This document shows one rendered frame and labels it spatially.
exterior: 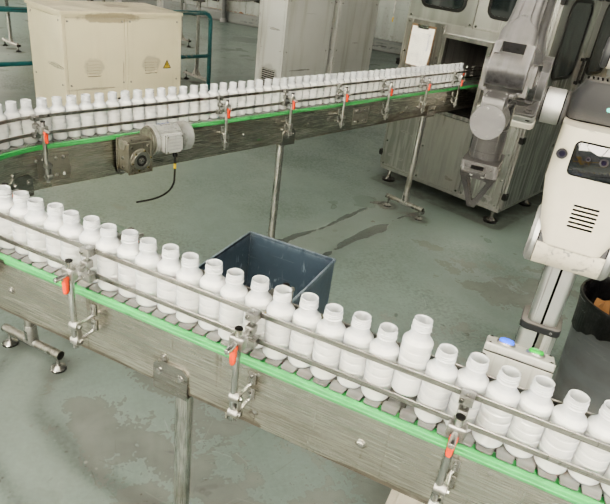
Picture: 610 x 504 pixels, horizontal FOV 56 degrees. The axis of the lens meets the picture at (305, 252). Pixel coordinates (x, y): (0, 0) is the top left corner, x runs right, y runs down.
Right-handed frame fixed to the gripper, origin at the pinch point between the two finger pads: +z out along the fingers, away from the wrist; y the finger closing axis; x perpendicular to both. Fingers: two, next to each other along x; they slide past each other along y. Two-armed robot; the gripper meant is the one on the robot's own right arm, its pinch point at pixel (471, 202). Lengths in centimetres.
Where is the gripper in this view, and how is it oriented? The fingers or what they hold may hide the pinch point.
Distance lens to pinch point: 114.2
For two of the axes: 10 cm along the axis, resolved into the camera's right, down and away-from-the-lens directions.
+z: -1.3, 8.8, 4.5
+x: 9.0, 3.0, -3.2
